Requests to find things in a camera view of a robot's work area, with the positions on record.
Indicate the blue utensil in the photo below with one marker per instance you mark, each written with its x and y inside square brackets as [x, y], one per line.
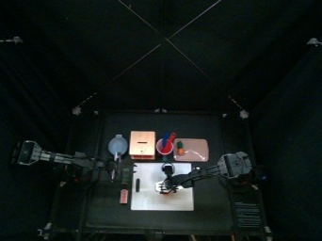
[166, 138]

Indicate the toy carrot top with leaves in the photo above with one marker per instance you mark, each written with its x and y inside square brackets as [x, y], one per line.
[181, 151]

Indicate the black toy knife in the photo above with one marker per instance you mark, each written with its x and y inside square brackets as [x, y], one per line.
[138, 185]

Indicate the white text label sticker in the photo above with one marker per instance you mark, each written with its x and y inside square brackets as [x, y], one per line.
[247, 215]

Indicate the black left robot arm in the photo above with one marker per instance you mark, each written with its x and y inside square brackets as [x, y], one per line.
[59, 157]

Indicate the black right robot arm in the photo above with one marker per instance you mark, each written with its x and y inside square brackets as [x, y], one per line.
[234, 165]

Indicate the white cutting board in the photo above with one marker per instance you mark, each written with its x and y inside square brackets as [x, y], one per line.
[175, 200]

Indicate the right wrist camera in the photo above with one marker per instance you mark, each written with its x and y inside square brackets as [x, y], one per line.
[167, 169]

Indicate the pink plastic cup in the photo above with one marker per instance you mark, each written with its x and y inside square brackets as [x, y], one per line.
[165, 150]

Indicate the wooden box with slot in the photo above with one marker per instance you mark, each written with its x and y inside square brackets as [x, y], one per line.
[142, 144]

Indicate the metal frame clamp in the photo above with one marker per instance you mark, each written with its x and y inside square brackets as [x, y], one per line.
[16, 40]
[76, 110]
[313, 41]
[243, 114]

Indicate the red utensil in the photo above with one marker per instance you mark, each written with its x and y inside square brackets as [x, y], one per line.
[171, 139]

